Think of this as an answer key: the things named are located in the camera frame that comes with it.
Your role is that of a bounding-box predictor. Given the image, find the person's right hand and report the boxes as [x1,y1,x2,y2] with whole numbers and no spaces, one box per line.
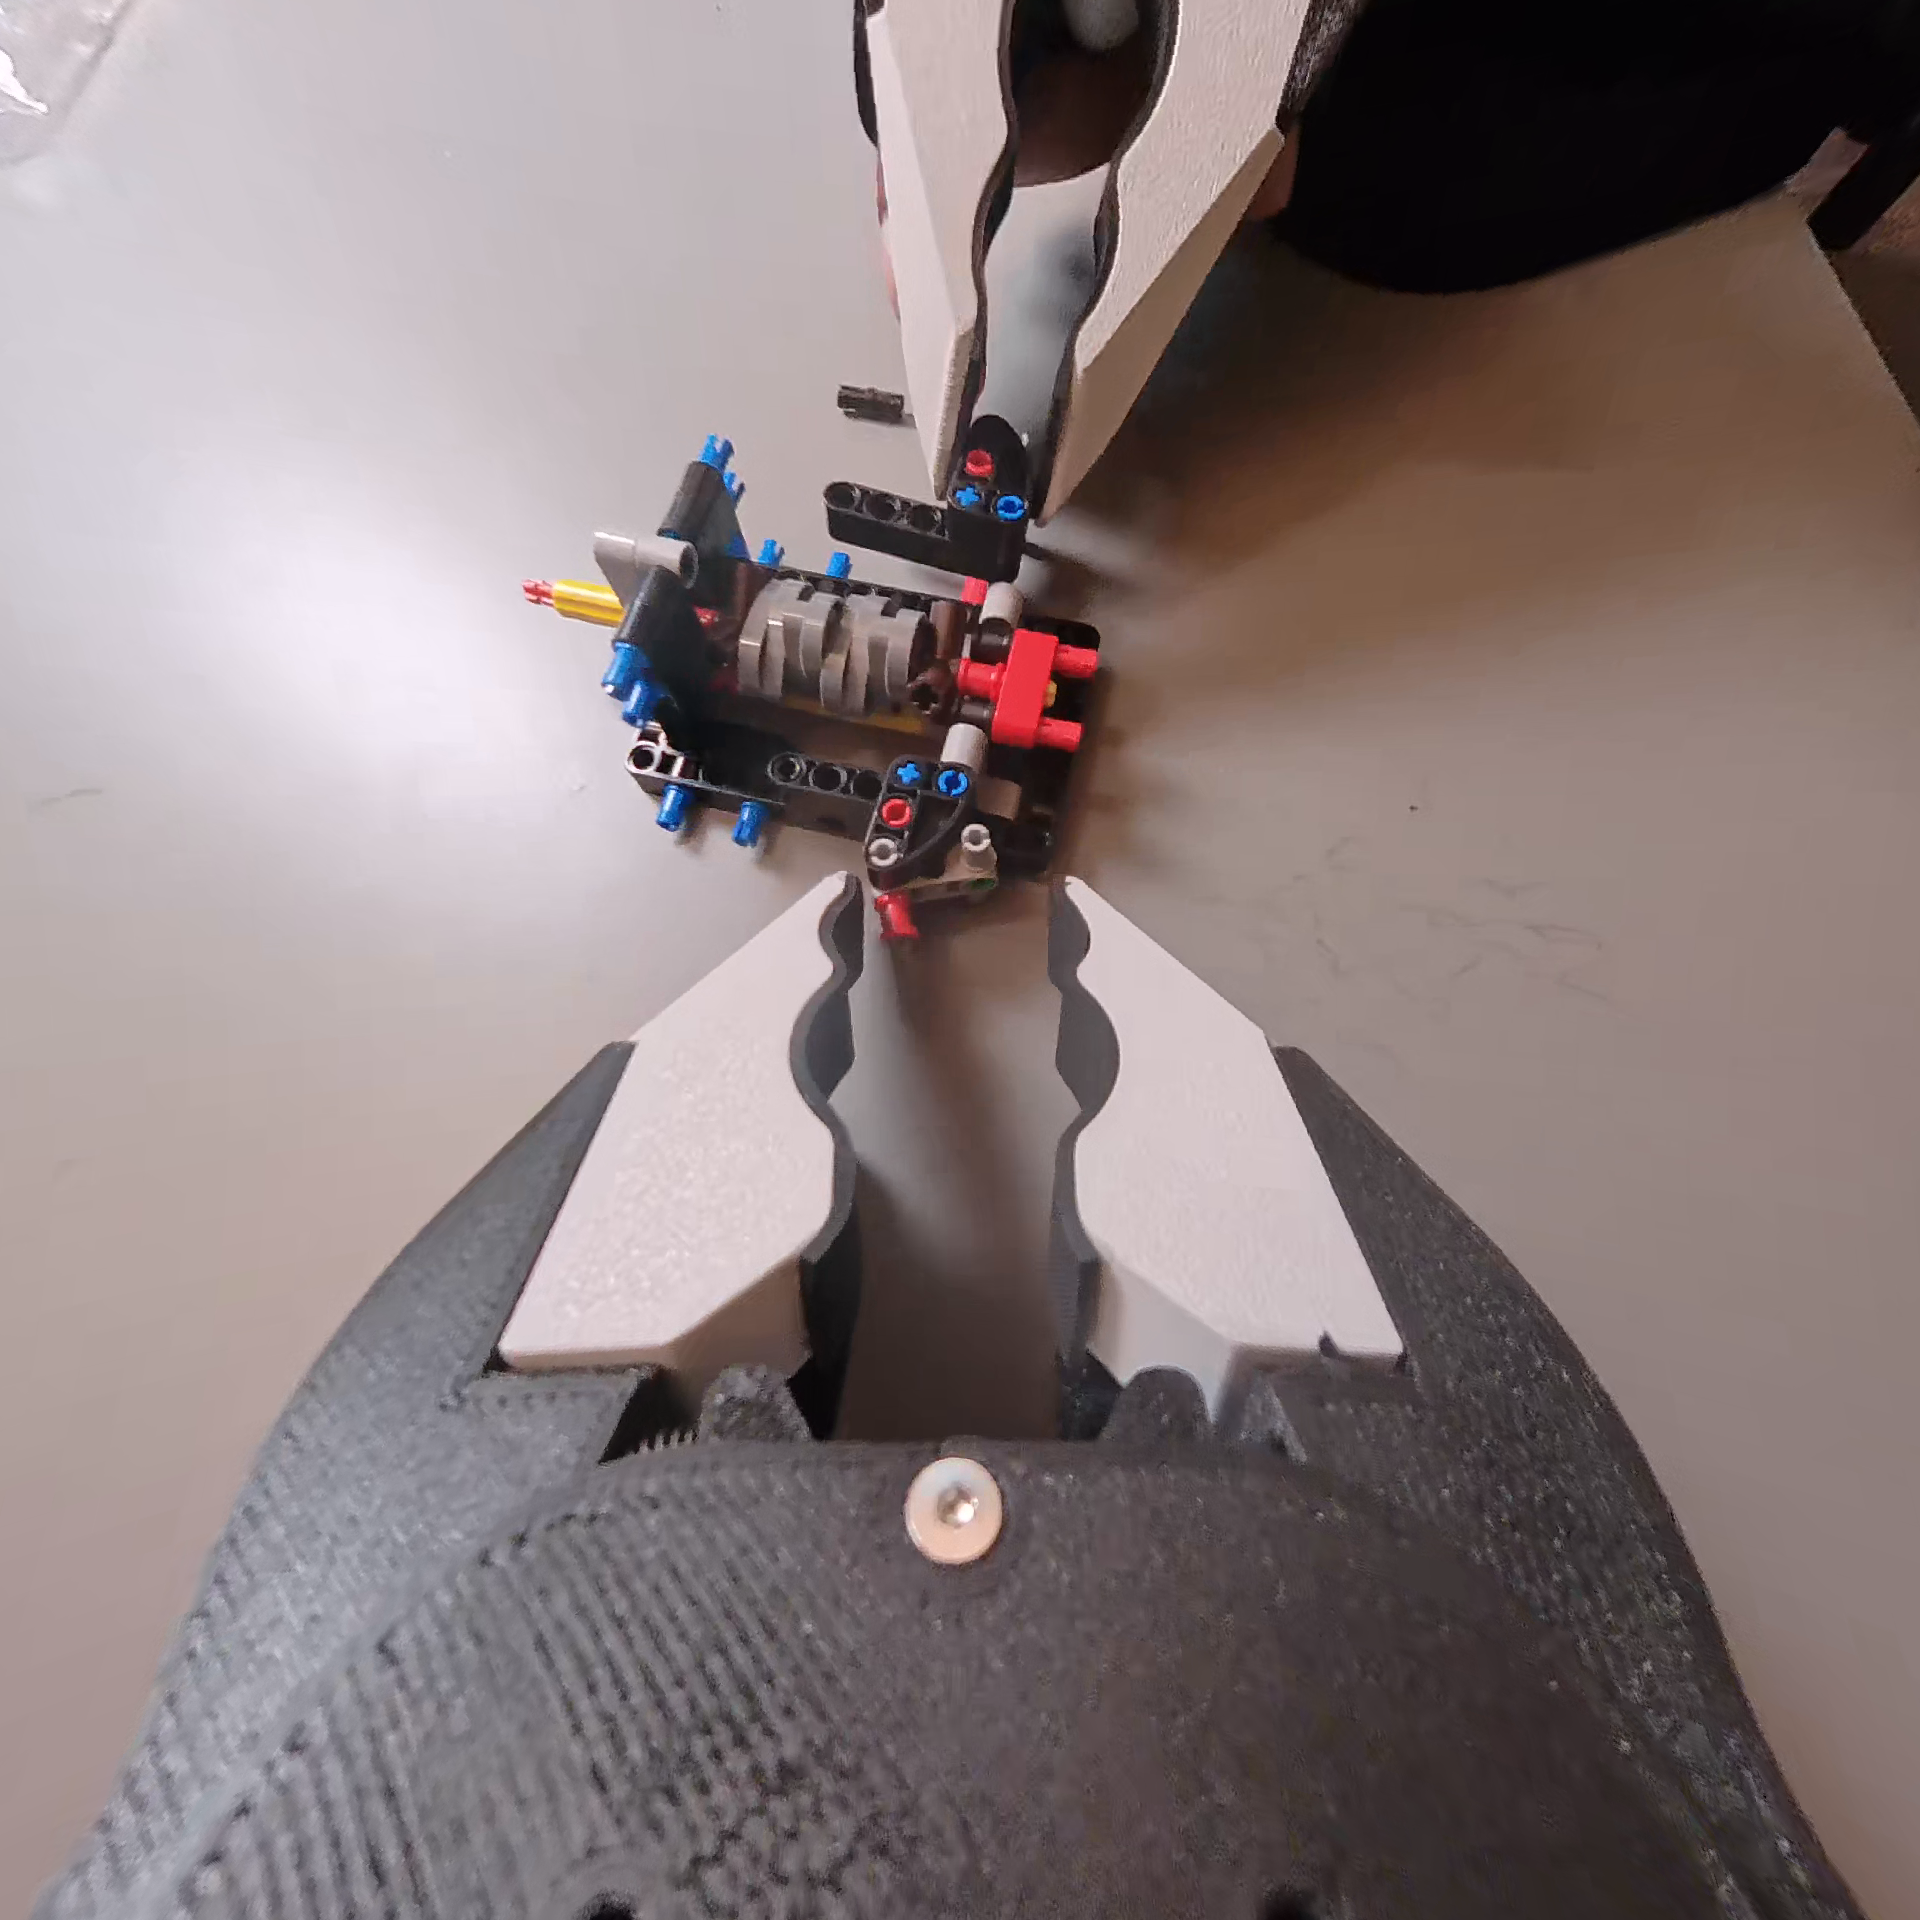
[1019,45,1150,190]

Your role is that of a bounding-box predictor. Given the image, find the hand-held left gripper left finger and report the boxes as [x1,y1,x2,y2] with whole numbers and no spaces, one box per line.
[497,871,869,1404]

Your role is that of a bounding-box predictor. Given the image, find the lego chassis assembly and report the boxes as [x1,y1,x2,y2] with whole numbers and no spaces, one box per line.
[522,435,1105,947]

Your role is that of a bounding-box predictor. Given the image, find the black lego beam subassembly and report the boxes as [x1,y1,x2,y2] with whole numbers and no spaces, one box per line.
[824,422,1037,579]

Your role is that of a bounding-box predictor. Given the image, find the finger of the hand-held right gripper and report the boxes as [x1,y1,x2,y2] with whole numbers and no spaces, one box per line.
[852,0,1037,504]
[1027,0,1310,519]

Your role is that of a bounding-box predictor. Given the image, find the crumpled clear plastic bag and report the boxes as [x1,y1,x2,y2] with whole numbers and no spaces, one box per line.
[0,0,129,166]

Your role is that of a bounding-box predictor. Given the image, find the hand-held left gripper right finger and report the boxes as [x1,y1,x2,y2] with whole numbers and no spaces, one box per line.
[1048,873,1409,1432]

